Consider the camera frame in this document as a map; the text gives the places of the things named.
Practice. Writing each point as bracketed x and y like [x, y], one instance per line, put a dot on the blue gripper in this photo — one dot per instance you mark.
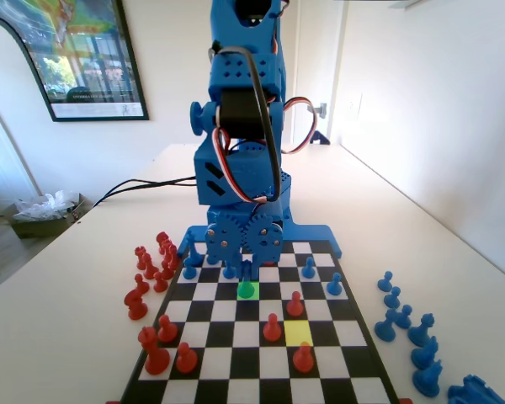
[244, 241]

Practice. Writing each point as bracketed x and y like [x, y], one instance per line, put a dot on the blue queen chess piece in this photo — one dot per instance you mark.
[246, 289]

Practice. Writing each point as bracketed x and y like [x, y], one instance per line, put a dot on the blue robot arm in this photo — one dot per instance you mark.
[235, 76]

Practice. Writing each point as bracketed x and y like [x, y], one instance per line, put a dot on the red queen chess piece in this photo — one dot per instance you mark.
[270, 262]

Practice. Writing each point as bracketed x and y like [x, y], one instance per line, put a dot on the blue king piece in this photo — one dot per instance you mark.
[192, 246]

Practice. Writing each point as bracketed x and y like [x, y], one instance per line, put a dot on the red bishop chess piece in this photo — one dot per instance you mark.
[166, 249]
[173, 257]

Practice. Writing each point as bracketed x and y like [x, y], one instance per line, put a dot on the large red piece board edge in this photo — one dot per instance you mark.
[153, 355]

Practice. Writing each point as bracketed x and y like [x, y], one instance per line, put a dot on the blue knight chess piece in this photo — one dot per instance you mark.
[425, 355]
[428, 381]

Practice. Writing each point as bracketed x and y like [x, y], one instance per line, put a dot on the blue plastic chess rook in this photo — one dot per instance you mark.
[475, 392]

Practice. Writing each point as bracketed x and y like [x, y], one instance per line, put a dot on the black white chessboard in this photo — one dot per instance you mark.
[235, 357]

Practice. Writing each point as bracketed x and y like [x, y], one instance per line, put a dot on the blue table clamp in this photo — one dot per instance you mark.
[320, 138]

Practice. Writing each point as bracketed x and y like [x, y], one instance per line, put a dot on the cardboard box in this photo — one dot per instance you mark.
[38, 227]

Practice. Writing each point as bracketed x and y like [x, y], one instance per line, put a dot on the clear plastic wrap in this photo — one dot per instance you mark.
[42, 206]

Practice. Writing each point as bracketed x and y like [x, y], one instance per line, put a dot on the black framed poster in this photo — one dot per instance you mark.
[88, 63]

